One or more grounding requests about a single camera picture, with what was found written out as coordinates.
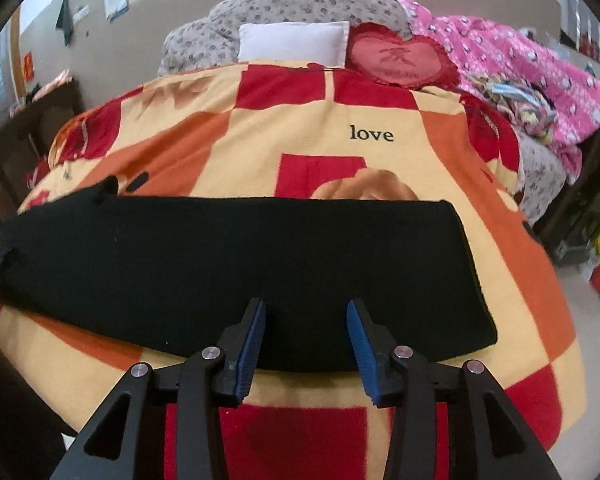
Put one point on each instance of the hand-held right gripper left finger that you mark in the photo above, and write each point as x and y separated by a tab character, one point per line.
252	345

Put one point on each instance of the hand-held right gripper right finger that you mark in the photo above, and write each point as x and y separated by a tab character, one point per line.
362	350

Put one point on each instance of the black pants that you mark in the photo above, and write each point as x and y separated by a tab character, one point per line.
230	270

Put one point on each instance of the dark wooden desk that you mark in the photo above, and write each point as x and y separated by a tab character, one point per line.
25	125

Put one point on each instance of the pink cloth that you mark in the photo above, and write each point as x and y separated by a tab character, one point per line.
52	85

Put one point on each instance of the red paper decoration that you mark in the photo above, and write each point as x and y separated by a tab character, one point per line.
28	66

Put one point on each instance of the orange red printed blanket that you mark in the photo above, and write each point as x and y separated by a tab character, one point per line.
260	125

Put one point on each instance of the grey floral bed sheet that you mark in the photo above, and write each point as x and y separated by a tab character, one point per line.
542	180

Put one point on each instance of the dark hanging cloth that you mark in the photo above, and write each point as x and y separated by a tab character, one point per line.
64	17

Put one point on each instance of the colourful crumpled cloth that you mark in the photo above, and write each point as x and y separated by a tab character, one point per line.
515	105

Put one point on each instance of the red heart cushion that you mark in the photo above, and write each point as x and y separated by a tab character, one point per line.
397	57

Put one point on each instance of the white pillow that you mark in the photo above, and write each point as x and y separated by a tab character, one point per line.
292	42

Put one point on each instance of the pink printed quilt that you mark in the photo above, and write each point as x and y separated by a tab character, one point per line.
505	55

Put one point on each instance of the grey floral pillows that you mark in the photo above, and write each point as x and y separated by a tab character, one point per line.
290	5

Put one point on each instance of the metal rack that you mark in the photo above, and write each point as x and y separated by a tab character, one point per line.
582	25

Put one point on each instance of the white wall socket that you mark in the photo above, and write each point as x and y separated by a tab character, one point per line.
81	12

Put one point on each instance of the dark wooden bed frame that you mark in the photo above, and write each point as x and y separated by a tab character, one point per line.
580	200

